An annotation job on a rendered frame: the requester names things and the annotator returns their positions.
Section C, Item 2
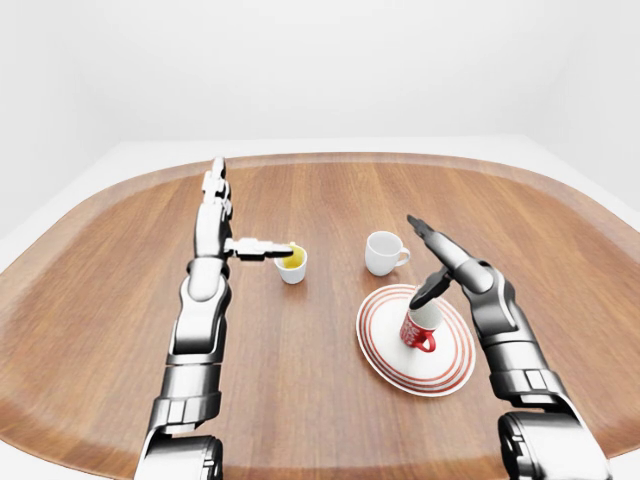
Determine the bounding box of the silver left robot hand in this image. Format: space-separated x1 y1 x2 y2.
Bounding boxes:
193 156 297 263

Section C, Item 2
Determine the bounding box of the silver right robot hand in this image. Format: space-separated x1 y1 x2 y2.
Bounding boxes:
406 214 475 312

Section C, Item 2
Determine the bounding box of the red patterned mug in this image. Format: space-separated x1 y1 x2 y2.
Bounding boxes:
398 298 443 354

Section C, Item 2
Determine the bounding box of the white mug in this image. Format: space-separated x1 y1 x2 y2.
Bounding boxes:
364 230 412 278

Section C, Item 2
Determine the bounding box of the white plate with red rings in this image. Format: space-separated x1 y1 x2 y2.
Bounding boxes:
355 283 477 399

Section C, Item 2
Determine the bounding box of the white cup with yellow inside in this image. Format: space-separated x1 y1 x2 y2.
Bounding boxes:
273 243 309 286

